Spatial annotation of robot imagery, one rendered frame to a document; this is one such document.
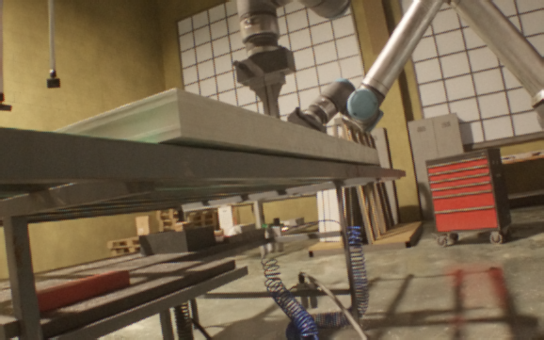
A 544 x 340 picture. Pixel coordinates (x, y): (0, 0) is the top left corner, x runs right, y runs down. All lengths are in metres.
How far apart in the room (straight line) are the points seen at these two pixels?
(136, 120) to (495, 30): 1.20
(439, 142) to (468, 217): 3.78
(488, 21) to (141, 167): 1.25
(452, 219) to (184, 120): 4.16
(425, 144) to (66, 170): 7.87
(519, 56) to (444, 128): 6.71
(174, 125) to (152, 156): 0.07
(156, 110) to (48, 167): 0.23
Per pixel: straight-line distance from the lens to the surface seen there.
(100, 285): 1.08
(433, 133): 8.16
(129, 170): 0.50
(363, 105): 1.24
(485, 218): 4.47
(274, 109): 0.89
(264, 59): 0.92
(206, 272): 1.23
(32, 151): 0.42
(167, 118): 0.59
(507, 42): 1.50
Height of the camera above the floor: 0.76
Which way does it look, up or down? 5 degrees up
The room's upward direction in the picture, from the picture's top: 8 degrees counter-clockwise
